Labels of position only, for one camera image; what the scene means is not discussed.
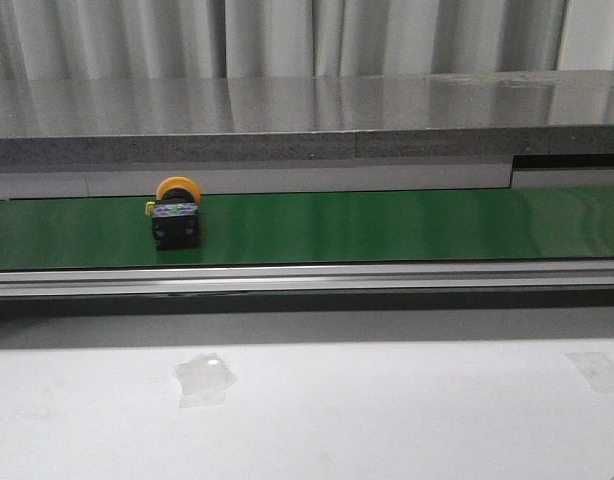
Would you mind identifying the grey stone counter slab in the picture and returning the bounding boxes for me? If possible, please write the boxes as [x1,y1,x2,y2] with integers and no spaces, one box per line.
[0,69,614,201]

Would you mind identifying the clear tape strip right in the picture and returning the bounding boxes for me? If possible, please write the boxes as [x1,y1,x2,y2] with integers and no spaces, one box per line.
[565,352,614,394]

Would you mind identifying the yellow push button switch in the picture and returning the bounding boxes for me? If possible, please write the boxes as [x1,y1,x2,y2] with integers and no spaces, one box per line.
[145,176,202,250]

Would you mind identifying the aluminium conveyor side rail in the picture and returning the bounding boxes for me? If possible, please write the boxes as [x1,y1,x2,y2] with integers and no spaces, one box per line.
[0,259,614,299]

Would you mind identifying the green conveyor belt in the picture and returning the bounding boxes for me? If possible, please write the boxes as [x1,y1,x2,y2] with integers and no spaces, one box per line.
[0,187,614,271]

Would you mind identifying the white pleated curtain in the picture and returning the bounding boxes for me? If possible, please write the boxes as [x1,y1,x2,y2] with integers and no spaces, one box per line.
[0,1,614,80]

